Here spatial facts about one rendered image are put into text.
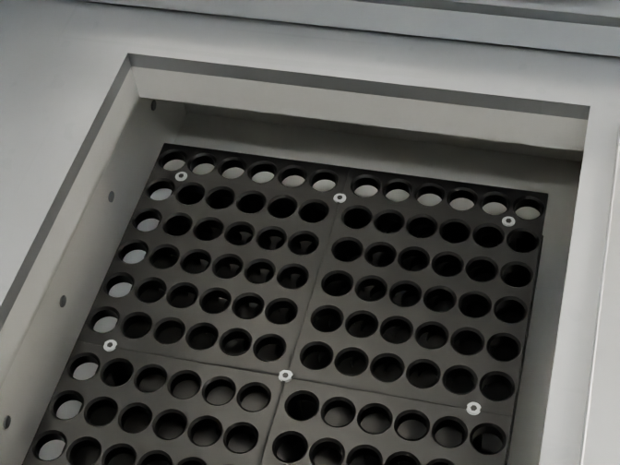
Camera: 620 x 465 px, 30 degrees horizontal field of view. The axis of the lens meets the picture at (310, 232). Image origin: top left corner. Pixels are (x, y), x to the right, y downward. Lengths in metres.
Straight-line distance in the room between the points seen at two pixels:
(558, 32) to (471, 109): 0.05
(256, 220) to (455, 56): 0.11
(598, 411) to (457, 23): 0.19
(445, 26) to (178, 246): 0.15
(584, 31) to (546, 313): 0.14
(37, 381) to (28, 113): 0.12
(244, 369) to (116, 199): 0.14
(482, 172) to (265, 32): 0.15
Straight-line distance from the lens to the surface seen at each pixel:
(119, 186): 0.57
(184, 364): 0.46
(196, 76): 0.52
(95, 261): 0.55
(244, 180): 0.52
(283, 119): 0.63
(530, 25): 0.49
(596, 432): 0.38
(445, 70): 0.49
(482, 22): 0.50
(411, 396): 0.45
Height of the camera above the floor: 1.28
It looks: 51 degrees down
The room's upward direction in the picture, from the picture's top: 7 degrees counter-clockwise
